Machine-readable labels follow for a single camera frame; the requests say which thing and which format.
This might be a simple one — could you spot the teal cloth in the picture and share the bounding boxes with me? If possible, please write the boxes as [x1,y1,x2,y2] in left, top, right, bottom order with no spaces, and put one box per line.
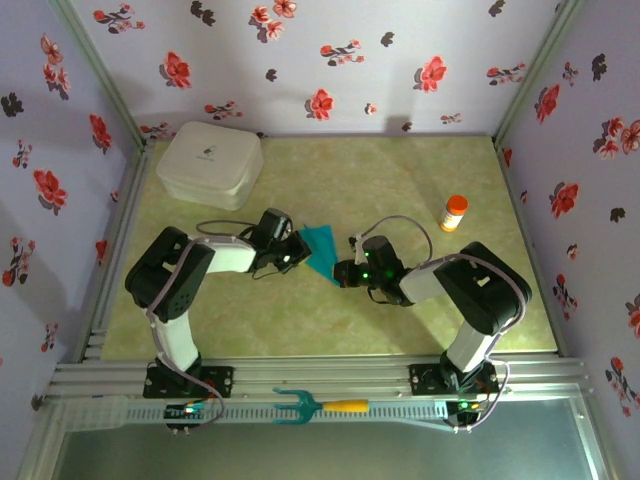
[298,223,337,287]

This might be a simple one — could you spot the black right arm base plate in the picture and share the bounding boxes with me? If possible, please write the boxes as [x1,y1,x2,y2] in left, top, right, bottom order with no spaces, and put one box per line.
[408,362,499,397]

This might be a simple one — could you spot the long aluminium frame rail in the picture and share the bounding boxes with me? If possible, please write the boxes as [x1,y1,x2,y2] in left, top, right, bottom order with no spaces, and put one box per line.
[47,355,594,399]

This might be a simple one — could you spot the grey right arm cable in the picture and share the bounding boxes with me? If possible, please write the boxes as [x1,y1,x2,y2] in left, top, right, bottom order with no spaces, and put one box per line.
[354,214,532,434]

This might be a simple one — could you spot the aluminium side rail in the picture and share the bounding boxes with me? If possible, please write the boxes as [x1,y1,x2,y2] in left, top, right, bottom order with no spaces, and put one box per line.
[74,142,151,361]
[493,139,571,357]

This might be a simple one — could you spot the white square lidded container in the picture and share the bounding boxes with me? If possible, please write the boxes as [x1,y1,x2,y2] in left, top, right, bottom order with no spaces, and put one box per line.
[155,121,265,212]

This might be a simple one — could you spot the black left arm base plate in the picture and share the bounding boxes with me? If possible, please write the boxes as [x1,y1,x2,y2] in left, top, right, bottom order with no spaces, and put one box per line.
[143,363,236,400]

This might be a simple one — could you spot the grey slotted cable duct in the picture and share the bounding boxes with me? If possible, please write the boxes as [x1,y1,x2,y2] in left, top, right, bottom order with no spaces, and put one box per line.
[64,394,451,432]

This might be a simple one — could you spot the teal garden fork yellow handle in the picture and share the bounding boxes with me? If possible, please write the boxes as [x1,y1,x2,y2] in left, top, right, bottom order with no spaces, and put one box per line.
[272,387,370,427]

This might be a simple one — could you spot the orange-capped small bottle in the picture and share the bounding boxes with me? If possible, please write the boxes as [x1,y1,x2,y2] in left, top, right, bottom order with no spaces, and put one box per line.
[438,194,470,234]

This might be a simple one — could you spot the aluminium corner post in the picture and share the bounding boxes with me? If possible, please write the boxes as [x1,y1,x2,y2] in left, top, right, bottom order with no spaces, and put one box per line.
[49,0,151,147]
[492,0,577,145]

